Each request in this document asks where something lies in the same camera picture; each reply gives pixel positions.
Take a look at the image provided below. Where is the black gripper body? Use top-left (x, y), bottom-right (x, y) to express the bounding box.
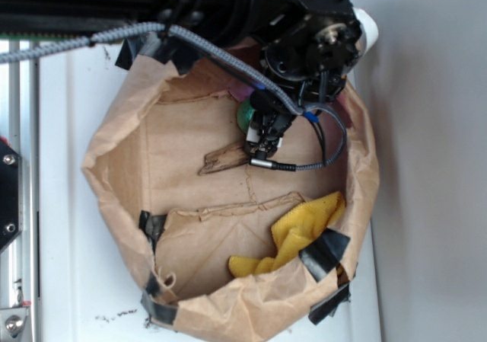
top-left (263, 5), bottom-right (361, 103)

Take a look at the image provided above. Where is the green textured ball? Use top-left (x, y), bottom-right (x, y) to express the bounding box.
top-left (237, 97), bottom-right (255, 133)

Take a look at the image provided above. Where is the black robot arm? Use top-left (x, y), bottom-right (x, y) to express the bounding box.
top-left (1, 0), bottom-right (363, 101)

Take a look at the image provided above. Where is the brown wood piece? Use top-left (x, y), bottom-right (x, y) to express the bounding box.
top-left (198, 142), bottom-right (249, 176)

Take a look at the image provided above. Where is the yellow microfiber cloth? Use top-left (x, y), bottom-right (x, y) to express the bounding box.
top-left (228, 191), bottom-right (345, 278)

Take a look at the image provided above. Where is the brown paper bag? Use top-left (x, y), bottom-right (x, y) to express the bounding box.
top-left (83, 55), bottom-right (379, 341)

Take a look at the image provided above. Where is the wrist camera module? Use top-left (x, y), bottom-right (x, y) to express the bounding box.
top-left (243, 110), bottom-right (295, 160)

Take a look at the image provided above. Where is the grey braided cable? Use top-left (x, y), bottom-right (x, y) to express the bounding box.
top-left (0, 21), bottom-right (348, 172)

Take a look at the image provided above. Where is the aluminium rail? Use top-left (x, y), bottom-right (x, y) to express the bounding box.
top-left (1, 60), bottom-right (40, 341)

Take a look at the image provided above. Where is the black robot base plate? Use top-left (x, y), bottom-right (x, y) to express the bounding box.
top-left (0, 136), bottom-right (22, 253)

